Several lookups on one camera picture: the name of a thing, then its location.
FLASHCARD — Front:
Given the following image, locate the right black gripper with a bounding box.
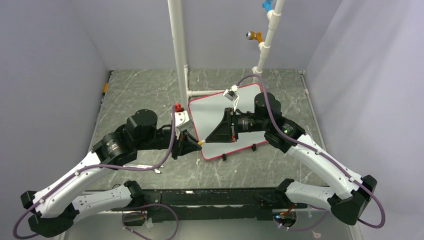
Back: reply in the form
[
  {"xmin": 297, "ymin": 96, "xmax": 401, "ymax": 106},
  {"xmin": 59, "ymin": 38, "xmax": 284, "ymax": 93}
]
[{"xmin": 206, "ymin": 106, "xmax": 270, "ymax": 142}]

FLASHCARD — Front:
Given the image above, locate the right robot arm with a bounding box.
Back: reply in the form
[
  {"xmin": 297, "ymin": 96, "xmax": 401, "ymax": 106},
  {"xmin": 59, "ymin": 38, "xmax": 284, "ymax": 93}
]
[{"xmin": 205, "ymin": 93, "xmax": 377, "ymax": 226}]

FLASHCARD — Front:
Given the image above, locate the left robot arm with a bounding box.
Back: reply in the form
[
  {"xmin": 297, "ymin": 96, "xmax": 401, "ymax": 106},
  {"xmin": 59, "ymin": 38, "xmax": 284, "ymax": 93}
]
[{"xmin": 20, "ymin": 106, "xmax": 202, "ymax": 238}]

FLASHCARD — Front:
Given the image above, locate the silver open-end wrench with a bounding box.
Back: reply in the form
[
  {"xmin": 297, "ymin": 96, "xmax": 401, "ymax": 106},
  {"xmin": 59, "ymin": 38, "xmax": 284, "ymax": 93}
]
[{"xmin": 123, "ymin": 164, "xmax": 164, "ymax": 174}]

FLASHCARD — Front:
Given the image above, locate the blue clamp on pipe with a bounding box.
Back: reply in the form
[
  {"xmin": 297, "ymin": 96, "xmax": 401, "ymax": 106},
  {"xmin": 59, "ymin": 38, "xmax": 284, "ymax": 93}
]
[{"xmin": 261, "ymin": 0, "xmax": 273, "ymax": 13}]

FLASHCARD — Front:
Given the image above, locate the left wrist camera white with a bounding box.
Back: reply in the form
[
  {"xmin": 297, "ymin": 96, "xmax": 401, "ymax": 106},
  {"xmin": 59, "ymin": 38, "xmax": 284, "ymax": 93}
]
[{"xmin": 171, "ymin": 103, "xmax": 191, "ymax": 133}]

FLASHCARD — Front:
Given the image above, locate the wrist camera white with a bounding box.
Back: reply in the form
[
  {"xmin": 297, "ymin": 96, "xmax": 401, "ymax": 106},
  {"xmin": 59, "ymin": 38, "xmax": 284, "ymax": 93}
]
[
  {"xmin": 171, "ymin": 103, "xmax": 191, "ymax": 133},
  {"xmin": 222, "ymin": 84, "xmax": 240, "ymax": 111}
]

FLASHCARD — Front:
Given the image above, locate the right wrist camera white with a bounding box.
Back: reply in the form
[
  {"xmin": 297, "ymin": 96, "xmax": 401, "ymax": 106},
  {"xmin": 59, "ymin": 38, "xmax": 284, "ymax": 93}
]
[{"xmin": 222, "ymin": 84, "xmax": 240, "ymax": 111}]

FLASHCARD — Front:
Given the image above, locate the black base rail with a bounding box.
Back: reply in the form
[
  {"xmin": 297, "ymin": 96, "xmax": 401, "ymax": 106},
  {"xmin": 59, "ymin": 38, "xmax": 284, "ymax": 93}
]
[{"xmin": 99, "ymin": 188, "xmax": 324, "ymax": 228}]

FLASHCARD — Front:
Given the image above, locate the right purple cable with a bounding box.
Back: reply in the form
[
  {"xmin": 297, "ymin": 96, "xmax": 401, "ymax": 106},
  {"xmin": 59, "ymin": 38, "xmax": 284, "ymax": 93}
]
[{"xmin": 235, "ymin": 74, "xmax": 387, "ymax": 229}]

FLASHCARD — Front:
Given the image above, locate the purple cable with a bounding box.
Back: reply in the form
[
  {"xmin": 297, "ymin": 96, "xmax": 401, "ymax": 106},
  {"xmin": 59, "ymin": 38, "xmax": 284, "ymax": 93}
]
[
  {"xmin": 12, "ymin": 105, "xmax": 178, "ymax": 240},
  {"xmin": 235, "ymin": 74, "xmax": 387, "ymax": 229}
]

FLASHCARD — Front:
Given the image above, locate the orange clamp mounted camera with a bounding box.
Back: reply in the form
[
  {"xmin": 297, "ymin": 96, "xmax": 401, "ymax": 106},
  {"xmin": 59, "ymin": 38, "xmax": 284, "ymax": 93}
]
[{"xmin": 245, "ymin": 31, "xmax": 263, "ymax": 44}]

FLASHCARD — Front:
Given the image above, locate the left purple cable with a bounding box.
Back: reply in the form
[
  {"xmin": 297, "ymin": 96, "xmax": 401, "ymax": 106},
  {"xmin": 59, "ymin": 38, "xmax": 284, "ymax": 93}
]
[{"xmin": 12, "ymin": 105, "xmax": 178, "ymax": 240}]

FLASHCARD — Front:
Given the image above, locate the white pvc pipe frame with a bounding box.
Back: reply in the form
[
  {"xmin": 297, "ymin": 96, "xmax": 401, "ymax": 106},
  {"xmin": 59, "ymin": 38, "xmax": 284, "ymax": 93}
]
[{"xmin": 167, "ymin": 0, "xmax": 285, "ymax": 109}]

